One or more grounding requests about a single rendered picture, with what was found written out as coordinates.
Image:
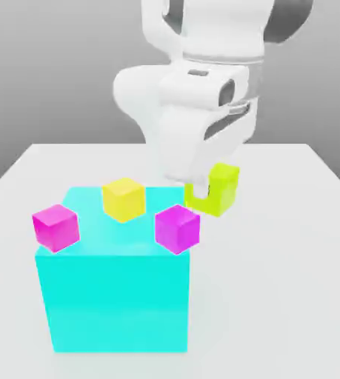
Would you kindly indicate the small violet cube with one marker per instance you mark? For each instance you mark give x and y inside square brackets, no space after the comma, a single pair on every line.
[177,229]

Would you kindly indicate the small lime cube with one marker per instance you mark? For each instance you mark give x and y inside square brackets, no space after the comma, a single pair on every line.
[224,189]

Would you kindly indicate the small yellow cube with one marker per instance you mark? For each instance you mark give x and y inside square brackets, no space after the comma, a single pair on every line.
[123,200]

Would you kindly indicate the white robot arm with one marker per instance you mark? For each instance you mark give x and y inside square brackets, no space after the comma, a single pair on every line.
[223,29]

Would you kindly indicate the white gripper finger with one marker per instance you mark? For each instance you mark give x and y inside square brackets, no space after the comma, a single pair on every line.
[200,188]

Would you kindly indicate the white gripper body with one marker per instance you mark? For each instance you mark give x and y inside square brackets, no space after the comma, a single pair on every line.
[181,142]

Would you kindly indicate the large cyan box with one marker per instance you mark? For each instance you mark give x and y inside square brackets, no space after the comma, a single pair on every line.
[113,296]

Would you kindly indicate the small pink cube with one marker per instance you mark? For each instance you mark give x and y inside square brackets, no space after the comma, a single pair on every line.
[56,228]

